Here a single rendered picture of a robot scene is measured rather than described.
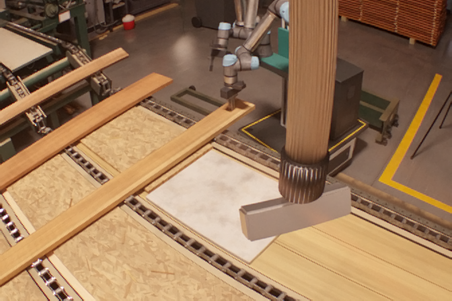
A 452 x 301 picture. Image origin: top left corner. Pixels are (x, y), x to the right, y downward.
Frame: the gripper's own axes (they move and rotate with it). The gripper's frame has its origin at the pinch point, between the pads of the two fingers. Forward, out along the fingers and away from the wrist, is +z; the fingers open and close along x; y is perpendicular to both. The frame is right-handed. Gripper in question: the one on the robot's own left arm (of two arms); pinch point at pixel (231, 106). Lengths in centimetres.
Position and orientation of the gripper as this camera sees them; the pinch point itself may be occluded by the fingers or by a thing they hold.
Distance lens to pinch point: 228.7
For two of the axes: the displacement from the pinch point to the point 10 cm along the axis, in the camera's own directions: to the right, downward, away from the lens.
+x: -6.6, 4.5, -6.1
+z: 0.5, 8.3, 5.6
